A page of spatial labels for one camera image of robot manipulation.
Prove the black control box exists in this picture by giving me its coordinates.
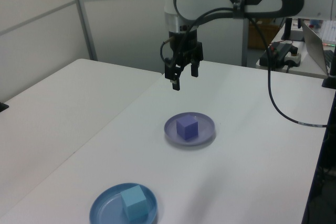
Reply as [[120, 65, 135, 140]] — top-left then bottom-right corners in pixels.
[[259, 41, 302, 69]]

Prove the black table frame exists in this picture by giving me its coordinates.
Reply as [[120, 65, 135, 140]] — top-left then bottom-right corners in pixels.
[[301, 95, 336, 224]]

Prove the purple foam cube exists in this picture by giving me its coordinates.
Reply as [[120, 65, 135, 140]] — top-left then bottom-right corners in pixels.
[[176, 115, 198, 141]]

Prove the purple plate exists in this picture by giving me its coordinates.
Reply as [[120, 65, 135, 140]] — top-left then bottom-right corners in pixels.
[[163, 112, 216, 147]]

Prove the silver laptop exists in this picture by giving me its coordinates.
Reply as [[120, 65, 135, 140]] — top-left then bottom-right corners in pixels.
[[300, 20, 336, 76]]

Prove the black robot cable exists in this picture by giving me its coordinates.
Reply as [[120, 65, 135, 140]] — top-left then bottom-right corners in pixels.
[[160, 7, 329, 129]]

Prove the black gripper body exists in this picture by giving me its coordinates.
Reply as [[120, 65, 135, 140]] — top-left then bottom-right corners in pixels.
[[167, 30, 198, 64]]

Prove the grey partition post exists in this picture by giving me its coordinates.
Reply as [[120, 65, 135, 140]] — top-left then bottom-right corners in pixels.
[[68, 0, 98, 61], [240, 0, 257, 68]]

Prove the blue plate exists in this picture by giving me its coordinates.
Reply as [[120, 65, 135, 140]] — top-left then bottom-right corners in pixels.
[[89, 183, 159, 224]]

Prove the cyan foam cube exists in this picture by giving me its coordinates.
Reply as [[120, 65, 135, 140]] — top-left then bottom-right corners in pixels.
[[120, 185, 149, 222]]

